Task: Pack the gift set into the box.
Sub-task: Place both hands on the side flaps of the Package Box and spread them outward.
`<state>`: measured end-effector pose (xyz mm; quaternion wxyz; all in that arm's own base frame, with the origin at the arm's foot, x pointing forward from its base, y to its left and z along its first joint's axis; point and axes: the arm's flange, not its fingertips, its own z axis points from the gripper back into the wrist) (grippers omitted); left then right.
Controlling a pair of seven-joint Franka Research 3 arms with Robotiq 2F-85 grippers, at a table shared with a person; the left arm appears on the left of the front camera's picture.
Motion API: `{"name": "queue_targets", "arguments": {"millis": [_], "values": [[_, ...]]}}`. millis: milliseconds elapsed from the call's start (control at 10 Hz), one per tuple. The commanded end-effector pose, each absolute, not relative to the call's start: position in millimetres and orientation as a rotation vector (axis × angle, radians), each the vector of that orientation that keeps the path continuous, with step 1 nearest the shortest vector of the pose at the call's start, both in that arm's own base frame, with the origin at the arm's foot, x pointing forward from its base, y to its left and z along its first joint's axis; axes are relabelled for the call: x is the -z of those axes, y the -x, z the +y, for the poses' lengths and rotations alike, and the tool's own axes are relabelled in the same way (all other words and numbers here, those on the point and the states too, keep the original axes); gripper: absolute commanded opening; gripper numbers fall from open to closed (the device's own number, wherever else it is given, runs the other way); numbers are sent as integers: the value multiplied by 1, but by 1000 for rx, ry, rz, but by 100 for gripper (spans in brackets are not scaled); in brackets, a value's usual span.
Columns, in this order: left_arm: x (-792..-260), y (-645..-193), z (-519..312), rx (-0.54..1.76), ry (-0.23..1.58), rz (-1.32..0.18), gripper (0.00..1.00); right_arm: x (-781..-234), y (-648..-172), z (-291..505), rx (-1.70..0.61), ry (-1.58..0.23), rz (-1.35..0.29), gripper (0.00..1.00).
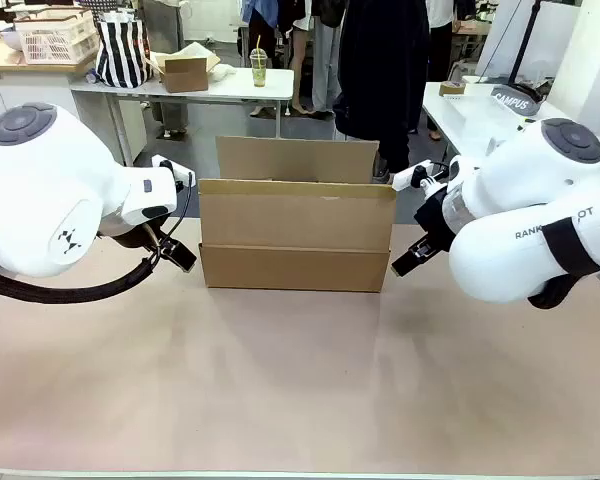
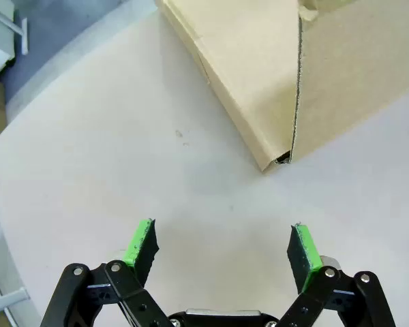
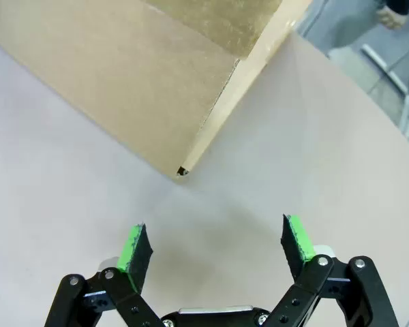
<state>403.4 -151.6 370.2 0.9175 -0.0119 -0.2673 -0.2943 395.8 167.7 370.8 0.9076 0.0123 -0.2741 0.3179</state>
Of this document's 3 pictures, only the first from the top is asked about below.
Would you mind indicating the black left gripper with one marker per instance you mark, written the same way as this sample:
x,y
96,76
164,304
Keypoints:
x,y
130,235

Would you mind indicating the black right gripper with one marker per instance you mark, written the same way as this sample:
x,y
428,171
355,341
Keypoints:
x,y
432,215

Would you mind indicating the large brown cardboard box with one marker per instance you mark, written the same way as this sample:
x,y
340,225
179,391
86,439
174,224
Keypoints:
x,y
295,225

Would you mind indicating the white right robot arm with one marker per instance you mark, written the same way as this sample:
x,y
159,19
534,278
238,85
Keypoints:
x,y
505,170

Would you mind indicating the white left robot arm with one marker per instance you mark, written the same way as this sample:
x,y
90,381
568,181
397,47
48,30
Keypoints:
x,y
40,190

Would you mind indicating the small open cardboard box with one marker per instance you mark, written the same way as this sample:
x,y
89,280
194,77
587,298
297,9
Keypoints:
x,y
185,75

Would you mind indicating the white desk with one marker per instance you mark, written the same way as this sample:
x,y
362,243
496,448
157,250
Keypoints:
x,y
460,115

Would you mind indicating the white table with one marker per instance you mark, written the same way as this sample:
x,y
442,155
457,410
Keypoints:
x,y
230,90

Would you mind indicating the person in black hoodie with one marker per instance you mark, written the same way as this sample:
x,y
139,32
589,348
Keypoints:
x,y
380,85

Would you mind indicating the black stand with Campus base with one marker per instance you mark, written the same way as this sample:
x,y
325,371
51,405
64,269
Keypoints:
x,y
511,97

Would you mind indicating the plastic cup with straw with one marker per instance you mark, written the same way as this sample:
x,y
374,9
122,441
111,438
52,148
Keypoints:
x,y
259,70

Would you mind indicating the black white striped bag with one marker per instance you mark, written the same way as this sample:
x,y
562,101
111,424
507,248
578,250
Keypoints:
x,y
122,55

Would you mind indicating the person in black trousers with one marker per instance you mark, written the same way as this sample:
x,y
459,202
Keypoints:
x,y
440,55

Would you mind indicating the person in light grey trousers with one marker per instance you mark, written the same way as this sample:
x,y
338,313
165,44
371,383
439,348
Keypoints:
x,y
326,60

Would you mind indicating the person in olive trousers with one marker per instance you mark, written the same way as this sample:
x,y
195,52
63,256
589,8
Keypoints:
x,y
172,30

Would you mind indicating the person in blue shirt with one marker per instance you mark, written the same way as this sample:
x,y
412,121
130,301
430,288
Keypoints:
x,y
262,30

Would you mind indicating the large white lattice basket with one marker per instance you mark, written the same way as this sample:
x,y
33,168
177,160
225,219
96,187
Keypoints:
x,y
50,45

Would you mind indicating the white cabinet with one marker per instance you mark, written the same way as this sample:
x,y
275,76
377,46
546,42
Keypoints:
x,y
10,65

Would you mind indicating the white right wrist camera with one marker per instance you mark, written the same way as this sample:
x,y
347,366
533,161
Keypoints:
x,y
402,179

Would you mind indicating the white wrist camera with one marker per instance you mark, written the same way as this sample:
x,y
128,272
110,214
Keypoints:
x,y
402,179
172,170

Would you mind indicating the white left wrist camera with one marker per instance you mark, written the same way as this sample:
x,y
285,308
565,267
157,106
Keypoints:
x,y
172,170

